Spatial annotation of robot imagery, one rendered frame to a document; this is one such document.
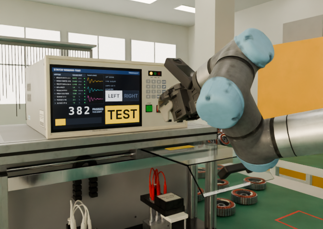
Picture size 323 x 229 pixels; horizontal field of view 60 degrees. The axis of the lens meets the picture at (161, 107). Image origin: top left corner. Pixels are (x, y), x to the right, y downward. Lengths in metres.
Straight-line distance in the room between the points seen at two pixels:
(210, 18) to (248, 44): 4.34
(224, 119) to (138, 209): 0.65
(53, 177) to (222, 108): 0.45
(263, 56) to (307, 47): 3.77
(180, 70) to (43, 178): 0.41
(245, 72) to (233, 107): 0.08
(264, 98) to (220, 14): 1.53
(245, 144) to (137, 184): 0.56
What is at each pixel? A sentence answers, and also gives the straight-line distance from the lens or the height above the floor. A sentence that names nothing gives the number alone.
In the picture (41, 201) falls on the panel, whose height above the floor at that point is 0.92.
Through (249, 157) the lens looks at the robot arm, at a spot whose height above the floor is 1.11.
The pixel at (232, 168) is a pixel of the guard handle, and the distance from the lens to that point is 0.67.
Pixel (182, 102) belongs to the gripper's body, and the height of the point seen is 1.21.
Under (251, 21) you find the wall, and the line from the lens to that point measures 7.38.
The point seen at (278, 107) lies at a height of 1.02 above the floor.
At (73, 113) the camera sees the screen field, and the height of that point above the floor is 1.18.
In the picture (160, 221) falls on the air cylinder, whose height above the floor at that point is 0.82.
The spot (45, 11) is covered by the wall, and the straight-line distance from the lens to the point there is 7.37.
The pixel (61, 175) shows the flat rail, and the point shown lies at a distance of 0.73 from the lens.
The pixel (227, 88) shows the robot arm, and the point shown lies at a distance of 0.45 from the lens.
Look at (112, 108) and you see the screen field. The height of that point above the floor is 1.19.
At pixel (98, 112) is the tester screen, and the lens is 0.77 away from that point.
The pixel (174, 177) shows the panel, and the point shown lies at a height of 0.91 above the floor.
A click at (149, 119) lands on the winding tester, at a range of 0.84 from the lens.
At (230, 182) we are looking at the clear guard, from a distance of 0.69.
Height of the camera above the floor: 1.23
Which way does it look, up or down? 3 degrees down
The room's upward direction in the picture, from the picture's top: straight up
